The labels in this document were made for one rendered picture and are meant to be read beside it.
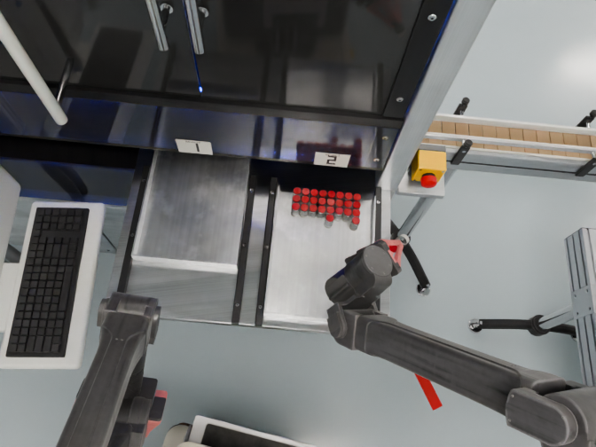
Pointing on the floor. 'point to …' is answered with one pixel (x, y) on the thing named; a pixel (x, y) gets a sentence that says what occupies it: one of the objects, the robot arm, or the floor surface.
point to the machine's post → (434, 86)
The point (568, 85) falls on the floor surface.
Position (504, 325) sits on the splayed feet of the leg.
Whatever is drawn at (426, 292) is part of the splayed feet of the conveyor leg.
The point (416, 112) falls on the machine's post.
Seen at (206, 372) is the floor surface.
